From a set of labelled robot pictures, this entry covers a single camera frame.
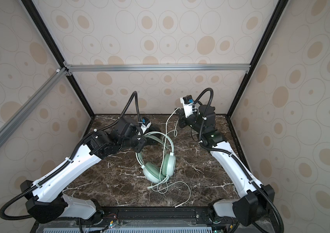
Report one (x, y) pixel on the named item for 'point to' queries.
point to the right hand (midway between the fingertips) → (177, 109)
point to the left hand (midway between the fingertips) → (148, 137)
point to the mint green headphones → (154, 172)
